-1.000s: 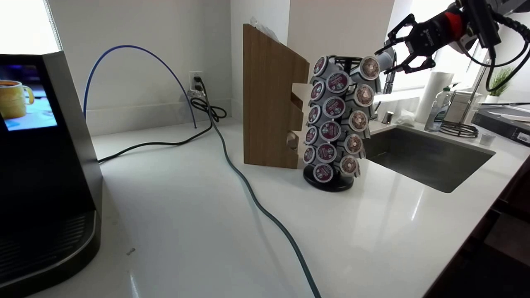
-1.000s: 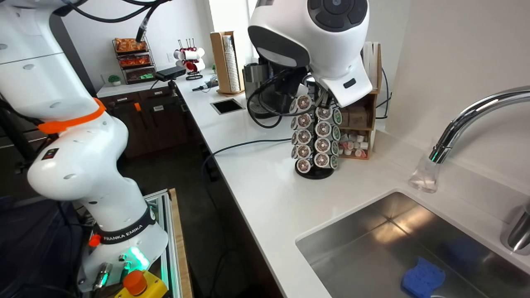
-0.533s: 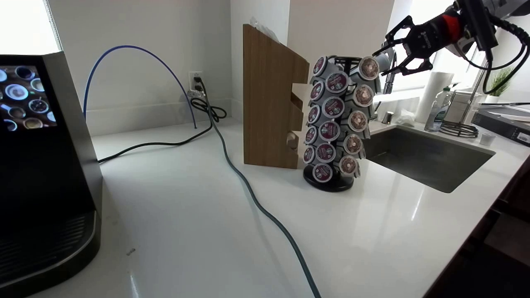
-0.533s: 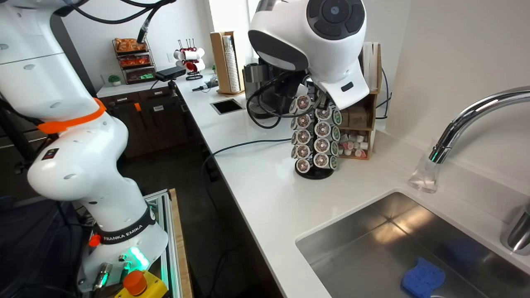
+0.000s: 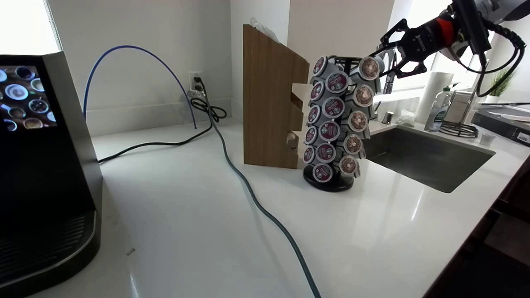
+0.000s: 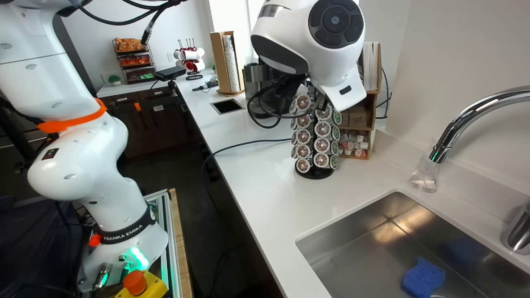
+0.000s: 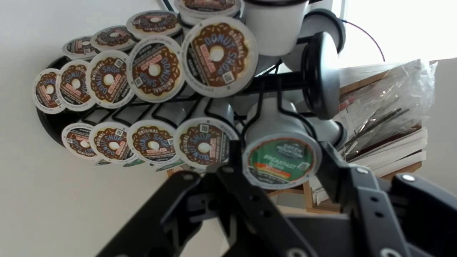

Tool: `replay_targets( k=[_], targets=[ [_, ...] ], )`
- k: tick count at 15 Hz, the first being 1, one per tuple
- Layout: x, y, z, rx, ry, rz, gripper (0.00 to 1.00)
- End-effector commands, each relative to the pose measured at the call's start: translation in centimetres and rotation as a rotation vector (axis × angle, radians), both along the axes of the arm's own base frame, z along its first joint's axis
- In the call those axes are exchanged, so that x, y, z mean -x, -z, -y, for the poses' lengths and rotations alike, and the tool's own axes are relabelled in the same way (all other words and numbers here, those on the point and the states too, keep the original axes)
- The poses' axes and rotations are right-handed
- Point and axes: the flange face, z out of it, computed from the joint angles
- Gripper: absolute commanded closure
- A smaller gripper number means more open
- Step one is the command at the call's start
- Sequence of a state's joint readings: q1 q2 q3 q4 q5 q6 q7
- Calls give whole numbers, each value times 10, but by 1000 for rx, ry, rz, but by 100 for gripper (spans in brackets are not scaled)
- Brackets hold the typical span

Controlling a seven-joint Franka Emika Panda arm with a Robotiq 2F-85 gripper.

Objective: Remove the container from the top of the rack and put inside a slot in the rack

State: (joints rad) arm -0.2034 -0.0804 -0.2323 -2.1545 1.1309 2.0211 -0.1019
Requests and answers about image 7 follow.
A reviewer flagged wooden organizer box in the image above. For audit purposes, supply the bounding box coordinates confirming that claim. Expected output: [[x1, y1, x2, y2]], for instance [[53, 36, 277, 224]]
[[263, 70, 427, 216]]

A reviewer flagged green lid coffee pod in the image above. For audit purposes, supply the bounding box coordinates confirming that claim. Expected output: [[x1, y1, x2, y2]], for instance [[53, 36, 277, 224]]
[[241, 97, 325, 192]]

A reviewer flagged black wire pod carousel rack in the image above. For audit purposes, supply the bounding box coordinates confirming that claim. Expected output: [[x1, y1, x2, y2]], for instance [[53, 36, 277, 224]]
[[34, 0, 348, 176]]

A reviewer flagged donut print coffee pod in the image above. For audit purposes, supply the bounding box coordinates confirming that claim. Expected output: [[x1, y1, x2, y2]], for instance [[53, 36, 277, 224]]
[[126, 36, 187, 104], [173, 116, 241, 174], [171, 0, 245, 27], [126, 10, 184, 42], [54, 59, 97, 113], [60, 122, 98, 162], [90, 25, 140, 53], [84, 49, 137, 110], [126, 119, 181, 169], [88, 120, 137, 166], [61, 35, 100, 62], [31, 67, 66, 116], [180, 16, 260, 100]]

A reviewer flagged white coffee pod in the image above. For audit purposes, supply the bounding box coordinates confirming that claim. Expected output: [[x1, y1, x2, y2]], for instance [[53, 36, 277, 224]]
[[241, 0, 311, 59]]

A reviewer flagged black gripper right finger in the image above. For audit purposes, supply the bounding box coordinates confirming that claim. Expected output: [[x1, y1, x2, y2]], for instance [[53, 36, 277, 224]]
[[315, 154, 457, 257]]

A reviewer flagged clear plastic bag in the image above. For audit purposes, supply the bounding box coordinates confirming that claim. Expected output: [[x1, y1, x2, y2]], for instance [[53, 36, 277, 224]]
[[340, 59, 438, 162]]

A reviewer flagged thin blue cable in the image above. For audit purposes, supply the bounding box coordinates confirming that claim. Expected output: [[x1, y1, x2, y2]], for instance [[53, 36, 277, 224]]
[[341, 19, 387, 63]]

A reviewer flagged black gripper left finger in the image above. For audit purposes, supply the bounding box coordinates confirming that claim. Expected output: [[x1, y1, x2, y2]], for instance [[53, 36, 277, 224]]
[[97, 142, 318, 257]]

